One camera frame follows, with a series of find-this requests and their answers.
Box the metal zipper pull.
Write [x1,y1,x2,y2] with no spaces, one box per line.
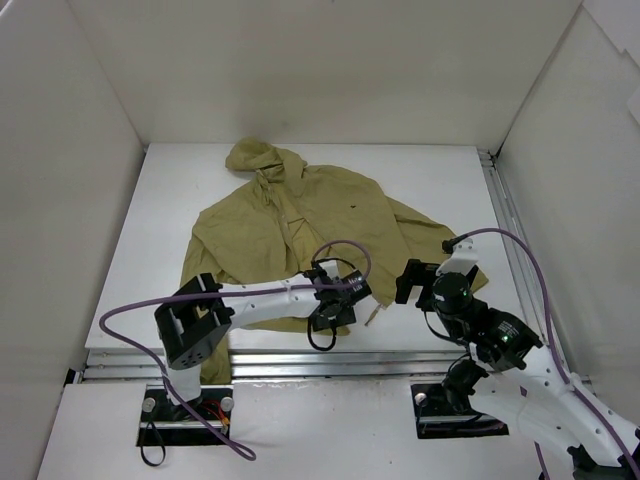
[364,303,385,327]

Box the olive yellow hooded jacket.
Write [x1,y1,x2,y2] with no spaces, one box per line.
[178,138,490,385]

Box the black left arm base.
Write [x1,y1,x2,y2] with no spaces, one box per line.
[136,386,233,447]

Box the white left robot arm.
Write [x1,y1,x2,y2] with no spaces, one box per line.
[154,265,372,420]

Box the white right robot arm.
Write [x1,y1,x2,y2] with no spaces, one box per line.
[395,259,639,479]

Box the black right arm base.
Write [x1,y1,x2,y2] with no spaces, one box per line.
[410,383,509,440]

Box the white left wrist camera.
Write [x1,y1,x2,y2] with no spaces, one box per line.
[302,257,340,290]

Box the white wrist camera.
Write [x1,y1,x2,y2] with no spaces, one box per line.
[436,236,479,276]
[302,257,340,290]

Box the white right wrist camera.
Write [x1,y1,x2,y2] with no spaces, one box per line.
[436,236,479,276]

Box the aluminium right side rail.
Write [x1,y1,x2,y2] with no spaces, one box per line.
[477,148,596,391]

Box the aluminium rail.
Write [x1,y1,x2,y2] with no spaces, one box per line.
[477,148,596,391]
[82,351,462,384]

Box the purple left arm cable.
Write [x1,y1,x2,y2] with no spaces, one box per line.
[101,239,374,461]

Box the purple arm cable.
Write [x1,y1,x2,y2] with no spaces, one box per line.
[452,228,640,480]
[101,239,374,461]

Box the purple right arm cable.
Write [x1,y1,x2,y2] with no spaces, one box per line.
[452,228,640,480]

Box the aluminium front rail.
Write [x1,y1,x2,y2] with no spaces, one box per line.
[82,351,462,384]

